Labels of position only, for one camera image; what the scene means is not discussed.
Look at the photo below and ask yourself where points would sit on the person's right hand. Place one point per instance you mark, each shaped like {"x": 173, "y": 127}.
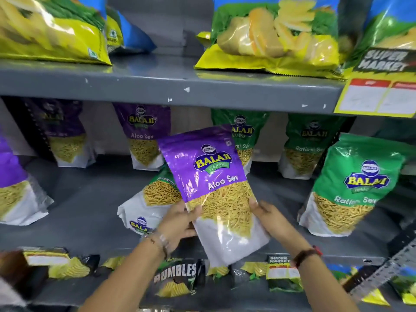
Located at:
{"x": 276, "y": 224}

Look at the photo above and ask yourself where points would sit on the person's left hand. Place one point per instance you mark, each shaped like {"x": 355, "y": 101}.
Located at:
{"x": 174, "y": 225}

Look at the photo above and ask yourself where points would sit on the person's right thumb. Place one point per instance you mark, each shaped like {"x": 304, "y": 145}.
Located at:
{"x": 256, "y": 209}

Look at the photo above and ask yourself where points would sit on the person's left thumb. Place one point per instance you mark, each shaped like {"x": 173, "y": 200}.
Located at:
{"x": 190, "y": 211}

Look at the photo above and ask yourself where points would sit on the purple snack packet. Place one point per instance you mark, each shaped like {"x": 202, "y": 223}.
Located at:
{"x": 144, "y": 133}
{"x": 214, "y": 181}
{"x": 13, "y": 191}
{"x": 65, "y": 133}

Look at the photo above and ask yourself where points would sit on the person's right forearm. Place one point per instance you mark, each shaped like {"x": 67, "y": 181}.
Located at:
{"x": 325, "y": 285}

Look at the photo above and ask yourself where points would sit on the person's left forearm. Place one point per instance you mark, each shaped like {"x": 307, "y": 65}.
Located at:
{"x": 126, "y": 282}

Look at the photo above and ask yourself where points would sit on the green snack packet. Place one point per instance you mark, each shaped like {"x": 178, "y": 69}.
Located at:
{"x": 354, "y": 181}
{"x": 248, "y": 129}
{"x": 149, "y": 201}
{"x": 307, "y": 142}

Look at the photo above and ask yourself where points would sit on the black yellow chips packet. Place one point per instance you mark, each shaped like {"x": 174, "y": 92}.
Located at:
{"x": 73, "y": 268}
{"x": 255, "y": 269}

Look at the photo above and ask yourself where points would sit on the dark wrist band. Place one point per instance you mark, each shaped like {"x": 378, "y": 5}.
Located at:
{"x": 307, "y": 254}

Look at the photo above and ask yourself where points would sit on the yellow shelf price tag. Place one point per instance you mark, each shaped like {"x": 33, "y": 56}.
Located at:
{"x": 45, "y": 256}
{"x": 380, "y": 90}
{"x": 282, "y": 272}

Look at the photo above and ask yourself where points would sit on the grey metal shelf board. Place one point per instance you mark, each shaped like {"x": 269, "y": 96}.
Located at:
{"x": 162, "y": 81}
{"x": 84, "y": 211}

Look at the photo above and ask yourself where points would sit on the perforated metal shelf upright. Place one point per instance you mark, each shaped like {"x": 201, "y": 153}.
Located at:
{"x": 383, "y": 269}

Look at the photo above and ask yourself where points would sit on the yellow green chips bag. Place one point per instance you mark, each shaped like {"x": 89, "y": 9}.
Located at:
{"x": 404, "y": 285}
{"x": 276, "y": 38}
{"x": 390, "y": 25}
{"x": 48, "y": 29}

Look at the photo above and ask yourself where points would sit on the blue yellow chips bag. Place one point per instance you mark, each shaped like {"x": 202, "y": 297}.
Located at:
{"x": 130, "y": 32}

